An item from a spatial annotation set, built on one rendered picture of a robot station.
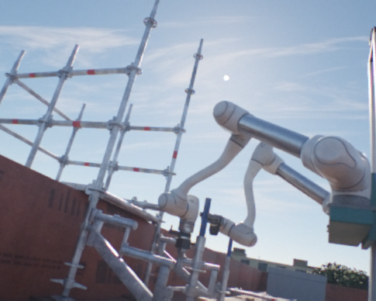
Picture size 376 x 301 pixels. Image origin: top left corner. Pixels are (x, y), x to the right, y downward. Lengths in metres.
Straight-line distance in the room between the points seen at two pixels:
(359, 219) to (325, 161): 0.28
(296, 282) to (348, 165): 6.48
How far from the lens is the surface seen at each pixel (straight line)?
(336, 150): 1.21
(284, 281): 7.62
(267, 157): 2.14
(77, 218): 2.29
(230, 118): 1.56
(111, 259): 2.03
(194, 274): 1.79
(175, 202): 1.63
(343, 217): 1.36
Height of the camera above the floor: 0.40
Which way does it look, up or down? 21 degrees up
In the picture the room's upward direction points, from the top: 13 degrees clockwise
